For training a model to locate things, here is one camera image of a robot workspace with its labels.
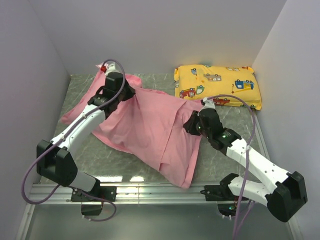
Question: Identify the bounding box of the pink rose satin pillowcase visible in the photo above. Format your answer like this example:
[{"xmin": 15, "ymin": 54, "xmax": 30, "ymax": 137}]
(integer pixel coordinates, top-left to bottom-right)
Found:
[{"xmin": 60, "ymin": 65, "xmax": 204, "ymax": 189}]

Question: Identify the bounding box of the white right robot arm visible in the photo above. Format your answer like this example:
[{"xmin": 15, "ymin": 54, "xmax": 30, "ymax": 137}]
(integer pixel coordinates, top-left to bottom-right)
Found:
[{"xmin": 183, "ymin": 108, "xmax": 308, "ymax": 223}]

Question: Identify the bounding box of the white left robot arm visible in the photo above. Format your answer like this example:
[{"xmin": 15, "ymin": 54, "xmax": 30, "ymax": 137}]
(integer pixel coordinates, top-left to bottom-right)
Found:
[{"xmin": 36, "ymin": 72, "xmax": 135, "ymax": 201}]

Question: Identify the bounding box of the yellow cartoon vehicle pillow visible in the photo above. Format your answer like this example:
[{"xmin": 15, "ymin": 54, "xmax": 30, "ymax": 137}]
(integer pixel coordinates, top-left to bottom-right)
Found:
[{"xmin": 173, "ymin": 64, "xmax": 262, "ymax": 111}]

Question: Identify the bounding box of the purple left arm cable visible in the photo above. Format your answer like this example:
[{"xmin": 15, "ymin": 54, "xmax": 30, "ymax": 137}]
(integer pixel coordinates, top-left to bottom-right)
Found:
[{"xmin": 21, "ymin": 58, "xmax": 126, "ymax": 222}]

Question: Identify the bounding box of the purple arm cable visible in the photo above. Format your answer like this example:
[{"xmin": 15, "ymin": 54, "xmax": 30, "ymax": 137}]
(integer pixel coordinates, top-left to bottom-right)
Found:
[
  {"xmin": 204, "ymin": 94, "xmax": 257, "ymax": 240},
  {"xmin": 21, "ymin": 58, "xmax": 126, "ymax": 222}
]

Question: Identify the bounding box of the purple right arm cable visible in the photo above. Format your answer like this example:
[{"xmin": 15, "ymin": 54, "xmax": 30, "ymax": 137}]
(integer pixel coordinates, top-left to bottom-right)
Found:
[{"xmin": 204, "ymin": 94, "xmax": 257, "ymax": 240}]

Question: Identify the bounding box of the aluminium mounting rail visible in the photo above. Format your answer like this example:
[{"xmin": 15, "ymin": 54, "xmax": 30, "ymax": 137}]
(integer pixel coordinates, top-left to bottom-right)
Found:
[{"xmin": 29, "ymin": 182, "xmax": 233, "ymax": 205}]

